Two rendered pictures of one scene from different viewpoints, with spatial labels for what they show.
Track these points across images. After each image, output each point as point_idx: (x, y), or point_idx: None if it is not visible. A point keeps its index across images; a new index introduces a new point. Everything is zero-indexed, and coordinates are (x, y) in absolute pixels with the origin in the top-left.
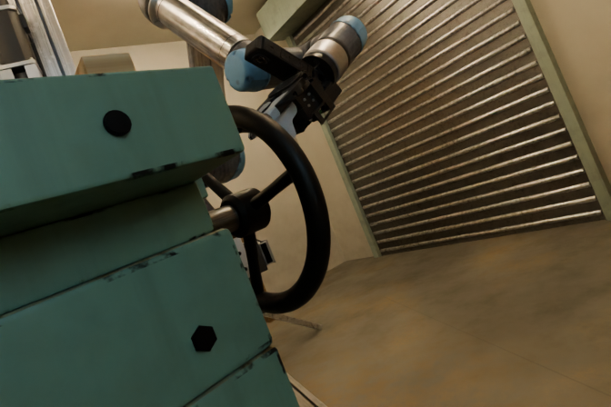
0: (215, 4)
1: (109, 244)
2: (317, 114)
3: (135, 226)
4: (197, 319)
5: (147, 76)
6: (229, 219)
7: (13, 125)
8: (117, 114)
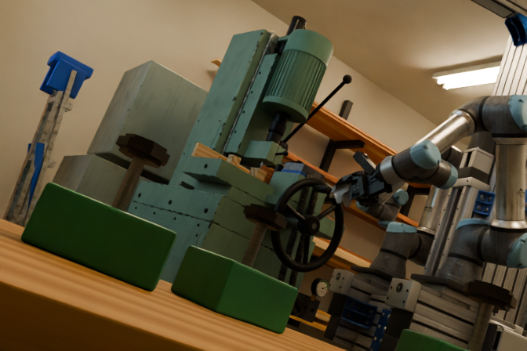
0: (503, 119)
1: (216, 189)
2: (350, 194)
3: (219, 189)
4: (208, 207)
5: (213, 159)
6: (296, 221)
7: (199, 163)
8: (205, 164)
